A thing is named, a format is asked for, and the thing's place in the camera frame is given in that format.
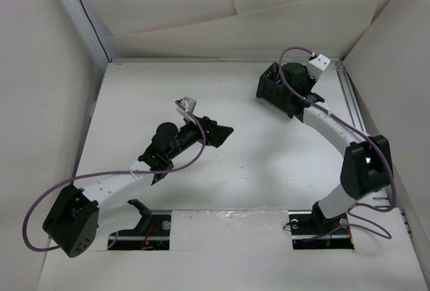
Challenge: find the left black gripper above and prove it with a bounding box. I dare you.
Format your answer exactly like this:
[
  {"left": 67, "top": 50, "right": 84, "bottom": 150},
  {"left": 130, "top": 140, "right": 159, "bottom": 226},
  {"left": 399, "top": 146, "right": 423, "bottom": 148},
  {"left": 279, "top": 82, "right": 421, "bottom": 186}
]
[{"left": 167, "top": 113, "right": 232, "bottom": 161}]

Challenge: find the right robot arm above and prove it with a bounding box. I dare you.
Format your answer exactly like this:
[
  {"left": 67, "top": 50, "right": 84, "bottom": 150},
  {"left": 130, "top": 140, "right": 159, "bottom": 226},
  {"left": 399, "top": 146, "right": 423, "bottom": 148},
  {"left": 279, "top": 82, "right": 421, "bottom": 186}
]
[{"left": 279, "top": 63, "right": 395, "bottom": 236}]

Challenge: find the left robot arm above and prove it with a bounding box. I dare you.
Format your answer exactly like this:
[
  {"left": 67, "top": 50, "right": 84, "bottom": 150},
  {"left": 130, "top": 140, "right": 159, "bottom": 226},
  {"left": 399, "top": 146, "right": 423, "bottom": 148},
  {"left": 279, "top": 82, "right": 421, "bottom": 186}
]
[{"left": 42, "top": 116, "right": 234, "bottom": 258}]

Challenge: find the black two-compartment organizer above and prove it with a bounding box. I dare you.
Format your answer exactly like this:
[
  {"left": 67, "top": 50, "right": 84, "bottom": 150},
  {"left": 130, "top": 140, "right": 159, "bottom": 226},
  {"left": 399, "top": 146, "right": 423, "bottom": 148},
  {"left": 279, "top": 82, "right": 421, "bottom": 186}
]
[{"left": 256, "top": 63, "right": 298, "bottom": 118}]

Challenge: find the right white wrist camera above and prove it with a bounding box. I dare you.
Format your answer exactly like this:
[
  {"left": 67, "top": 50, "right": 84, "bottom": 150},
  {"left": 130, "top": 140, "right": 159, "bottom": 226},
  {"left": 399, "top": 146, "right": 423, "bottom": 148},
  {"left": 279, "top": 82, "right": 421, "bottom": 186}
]
[{"left": 306, "top": 54, "right": 331, "bottom": 81}]

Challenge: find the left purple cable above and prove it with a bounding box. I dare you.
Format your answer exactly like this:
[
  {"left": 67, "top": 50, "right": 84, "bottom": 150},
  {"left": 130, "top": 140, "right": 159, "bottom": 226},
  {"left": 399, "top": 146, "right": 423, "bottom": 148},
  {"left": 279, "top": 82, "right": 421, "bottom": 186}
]
[{"left": 21, "top": 99, "right": 206, "bottom": 252}]

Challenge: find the purple cable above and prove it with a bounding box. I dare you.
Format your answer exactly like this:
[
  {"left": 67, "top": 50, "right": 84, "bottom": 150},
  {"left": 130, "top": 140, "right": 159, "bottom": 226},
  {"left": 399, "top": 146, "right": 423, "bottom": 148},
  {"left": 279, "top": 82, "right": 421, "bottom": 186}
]
[
  {"left": 278, "top": 46, "right": 396, "bottom": 241},
  {"left": 21, "top": 99, "right": 206, "bottom": 252}
]

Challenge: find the aluminium side rail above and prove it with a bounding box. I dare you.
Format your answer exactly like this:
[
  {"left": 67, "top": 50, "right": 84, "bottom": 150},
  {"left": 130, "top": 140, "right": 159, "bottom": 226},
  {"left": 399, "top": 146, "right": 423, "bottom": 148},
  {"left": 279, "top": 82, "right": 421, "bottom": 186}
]
[{"left": 335, "top": 62, "right": 367, "bottom": 132}]

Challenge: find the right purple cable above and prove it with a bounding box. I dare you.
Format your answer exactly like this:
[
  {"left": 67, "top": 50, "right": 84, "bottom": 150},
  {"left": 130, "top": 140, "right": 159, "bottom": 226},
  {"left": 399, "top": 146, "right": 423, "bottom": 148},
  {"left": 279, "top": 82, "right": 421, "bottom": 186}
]
[{"left": 278, "top": 46, "right": 396, "bottom": 241}]

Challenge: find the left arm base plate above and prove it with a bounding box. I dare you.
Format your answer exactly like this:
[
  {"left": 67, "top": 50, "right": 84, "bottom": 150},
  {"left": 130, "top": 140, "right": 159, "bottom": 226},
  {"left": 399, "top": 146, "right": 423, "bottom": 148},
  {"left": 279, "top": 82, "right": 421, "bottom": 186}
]
[{"left": 107, "top": 210, "right": 172, "bottom": 251}]

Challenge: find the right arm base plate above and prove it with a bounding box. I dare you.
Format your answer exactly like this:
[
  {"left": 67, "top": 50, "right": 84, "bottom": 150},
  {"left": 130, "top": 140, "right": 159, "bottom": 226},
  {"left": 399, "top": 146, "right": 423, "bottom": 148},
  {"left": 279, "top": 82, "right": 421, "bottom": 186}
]
[{"left": 284, "top": 210, "right": 354, "bottom": 250}]

